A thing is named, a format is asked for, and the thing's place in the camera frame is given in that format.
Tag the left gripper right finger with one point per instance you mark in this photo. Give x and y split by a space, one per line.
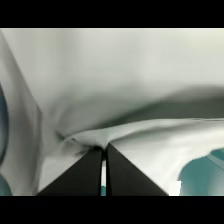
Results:
128 176

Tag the white garment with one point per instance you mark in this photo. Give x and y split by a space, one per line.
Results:
110 76

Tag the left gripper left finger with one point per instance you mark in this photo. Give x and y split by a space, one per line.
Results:
81 176

